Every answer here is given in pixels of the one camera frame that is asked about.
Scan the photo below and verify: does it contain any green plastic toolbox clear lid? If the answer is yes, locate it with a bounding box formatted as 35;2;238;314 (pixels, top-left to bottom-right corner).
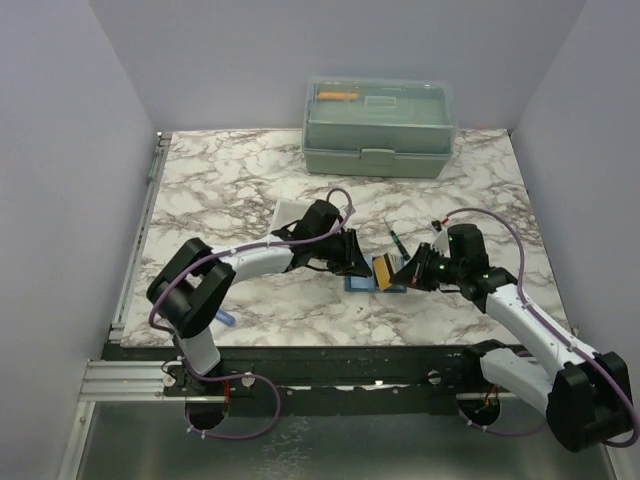
301;77;458;179

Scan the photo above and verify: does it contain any aluminium rail frame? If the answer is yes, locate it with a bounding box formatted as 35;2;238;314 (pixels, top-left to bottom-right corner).
54;130;619;480

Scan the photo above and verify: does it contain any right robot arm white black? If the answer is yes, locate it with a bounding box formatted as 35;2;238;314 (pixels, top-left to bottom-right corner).
391;224;639;452

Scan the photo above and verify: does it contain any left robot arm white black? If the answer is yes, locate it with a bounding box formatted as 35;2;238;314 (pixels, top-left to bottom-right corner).
146;199;372;395

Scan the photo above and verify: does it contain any small green black screwdriver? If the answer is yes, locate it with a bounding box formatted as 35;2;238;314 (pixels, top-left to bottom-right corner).
384;219;411;262

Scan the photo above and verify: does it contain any orange tool inside toolbox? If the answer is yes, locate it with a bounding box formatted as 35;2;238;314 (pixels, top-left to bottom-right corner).
316;91;360;101

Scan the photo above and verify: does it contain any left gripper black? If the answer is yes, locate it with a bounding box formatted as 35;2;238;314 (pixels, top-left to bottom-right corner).
311;227;372;277

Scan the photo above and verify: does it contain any black stripe grey card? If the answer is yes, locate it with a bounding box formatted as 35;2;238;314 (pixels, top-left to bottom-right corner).
391;255;407;272

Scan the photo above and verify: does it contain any white plastic card tray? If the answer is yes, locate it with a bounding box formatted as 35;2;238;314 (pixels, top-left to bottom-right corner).
268;198;313;234

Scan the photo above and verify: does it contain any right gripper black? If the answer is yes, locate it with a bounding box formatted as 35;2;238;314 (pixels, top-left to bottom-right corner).
390;242;465;292

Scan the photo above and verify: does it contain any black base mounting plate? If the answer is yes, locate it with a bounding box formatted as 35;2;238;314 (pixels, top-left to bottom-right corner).
159;342;521;419

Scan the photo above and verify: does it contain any blue red handled screwdriver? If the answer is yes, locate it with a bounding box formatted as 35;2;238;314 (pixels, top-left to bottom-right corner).
215;309;236;327

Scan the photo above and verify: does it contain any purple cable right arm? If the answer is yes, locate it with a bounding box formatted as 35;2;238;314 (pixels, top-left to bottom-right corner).
432;208;636;446

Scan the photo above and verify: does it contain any blue leather card holder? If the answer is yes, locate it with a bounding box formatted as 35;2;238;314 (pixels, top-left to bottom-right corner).
344;254;407;294

